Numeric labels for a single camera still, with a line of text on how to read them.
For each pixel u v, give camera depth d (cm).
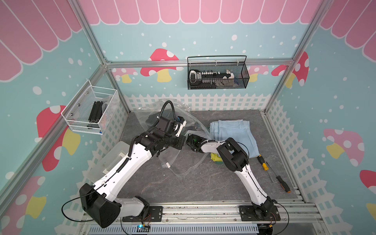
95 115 70
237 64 90
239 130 94
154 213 74
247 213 74
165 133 55
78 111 73
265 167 89
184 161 93
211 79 88
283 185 82
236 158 62
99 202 38
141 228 73
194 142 85
